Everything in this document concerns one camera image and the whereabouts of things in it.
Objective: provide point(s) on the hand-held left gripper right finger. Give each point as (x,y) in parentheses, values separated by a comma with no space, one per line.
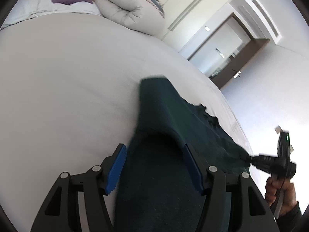
(193,168)

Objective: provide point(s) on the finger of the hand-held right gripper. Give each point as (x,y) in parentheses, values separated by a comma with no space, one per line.
(251,160)

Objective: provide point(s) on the white pillow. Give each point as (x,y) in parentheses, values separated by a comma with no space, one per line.
(31,9)

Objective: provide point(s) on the dark green sweater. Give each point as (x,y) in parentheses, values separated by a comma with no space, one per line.
(157,198)

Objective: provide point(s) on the bed with white sheet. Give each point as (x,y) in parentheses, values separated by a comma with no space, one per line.
(60,89)

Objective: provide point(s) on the rolled beige duvet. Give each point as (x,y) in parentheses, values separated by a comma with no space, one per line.
(128,7)

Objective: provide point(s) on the white wardrobe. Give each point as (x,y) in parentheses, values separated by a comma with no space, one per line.
(188,2)

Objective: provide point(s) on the person's right hand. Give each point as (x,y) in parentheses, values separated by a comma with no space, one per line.
(288,193)

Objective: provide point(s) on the person's right forearm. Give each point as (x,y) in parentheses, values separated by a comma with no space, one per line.
(292,218)

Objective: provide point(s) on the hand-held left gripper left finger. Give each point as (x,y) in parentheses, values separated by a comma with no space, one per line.
(116,168)

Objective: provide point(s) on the brown framed door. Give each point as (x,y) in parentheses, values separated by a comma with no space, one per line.
(256,46)

